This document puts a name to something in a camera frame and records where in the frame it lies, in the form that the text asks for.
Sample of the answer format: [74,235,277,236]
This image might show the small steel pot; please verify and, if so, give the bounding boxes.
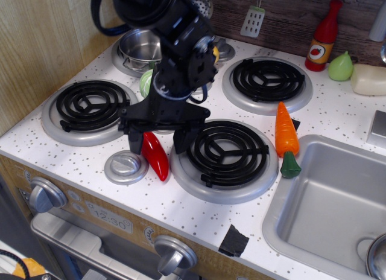
[118,29,162,72]

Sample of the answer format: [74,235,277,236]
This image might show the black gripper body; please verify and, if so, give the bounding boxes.
[118,91,210,134]

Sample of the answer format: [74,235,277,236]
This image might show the silver stovetop knob back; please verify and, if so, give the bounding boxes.
[215,38,235,62]

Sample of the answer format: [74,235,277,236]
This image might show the left oven dial knob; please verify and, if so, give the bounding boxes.
[29,176,68,213]

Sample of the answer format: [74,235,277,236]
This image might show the black cable bottom left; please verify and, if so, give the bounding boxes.
[0,249,31,280]

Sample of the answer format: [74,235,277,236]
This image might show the silver faucet pipe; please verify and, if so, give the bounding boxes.
[369,3,385,42]

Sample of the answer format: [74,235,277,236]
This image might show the green toy pear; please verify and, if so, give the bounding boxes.
[328,51,353,81]

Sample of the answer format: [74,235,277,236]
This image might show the red toy chili pepper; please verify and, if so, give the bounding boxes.
[141,132,169,182]

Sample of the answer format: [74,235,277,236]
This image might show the orange toy carrot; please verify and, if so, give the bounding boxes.
[275,101,302,179]

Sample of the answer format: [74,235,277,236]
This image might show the back right stove burner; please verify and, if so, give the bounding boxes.
[222,57,313,116]

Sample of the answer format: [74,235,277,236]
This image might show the oven dial knob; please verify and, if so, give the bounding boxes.
[29,176,68,213]
[154,235,198,276]

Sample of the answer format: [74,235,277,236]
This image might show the steel bowl in sink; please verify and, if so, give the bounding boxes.
[365,234,385,279]

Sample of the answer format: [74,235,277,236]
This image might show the black tape piece by carrot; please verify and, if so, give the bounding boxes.
[291,118,300,131]

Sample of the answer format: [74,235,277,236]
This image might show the silver oven door handle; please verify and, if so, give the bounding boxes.
[31,213,110,274]

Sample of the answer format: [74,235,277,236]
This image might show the right oven dial knob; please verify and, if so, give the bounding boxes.
[154,235,198,276]

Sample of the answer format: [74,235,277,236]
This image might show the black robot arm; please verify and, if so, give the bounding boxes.
[90,0,217,154]

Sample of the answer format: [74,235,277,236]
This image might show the yellow toy bell pepper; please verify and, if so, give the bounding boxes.
[212,46,220,63]

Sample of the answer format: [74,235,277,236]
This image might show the front left stove burner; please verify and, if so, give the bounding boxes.
[42,80,138,147]

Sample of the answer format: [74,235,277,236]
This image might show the hanging toy spatula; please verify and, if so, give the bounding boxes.
[240,0,265,38]

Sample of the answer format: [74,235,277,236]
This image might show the silver stovetop knob front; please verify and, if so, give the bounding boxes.
[104,150,149,185]

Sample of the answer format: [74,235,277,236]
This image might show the white toy block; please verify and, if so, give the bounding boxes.
[350,64,385,96]

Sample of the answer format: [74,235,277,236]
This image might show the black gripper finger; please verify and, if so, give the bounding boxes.
[128,130,144,154]
[173,124,201,154]

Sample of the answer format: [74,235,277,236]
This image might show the green toy cabbage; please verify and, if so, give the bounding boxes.
[139,69,154,98]

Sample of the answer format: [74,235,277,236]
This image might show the hanging steel strainer ladle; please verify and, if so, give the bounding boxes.
[191,0,214,19]

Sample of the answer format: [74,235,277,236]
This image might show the yellow object bottom left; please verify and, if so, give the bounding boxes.
[12,258,46,279]

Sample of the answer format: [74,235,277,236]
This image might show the grey toy sink basin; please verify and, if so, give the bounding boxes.
[262,135,385,279]

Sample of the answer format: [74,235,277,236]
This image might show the front right stove burner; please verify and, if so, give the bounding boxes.
[170,120,279,205]

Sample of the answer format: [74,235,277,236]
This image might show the red toy ketchup bottle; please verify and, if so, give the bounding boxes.
[305,0,343,72]

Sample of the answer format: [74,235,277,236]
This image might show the black tape piece front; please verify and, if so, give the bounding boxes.
[218,224,249,258]

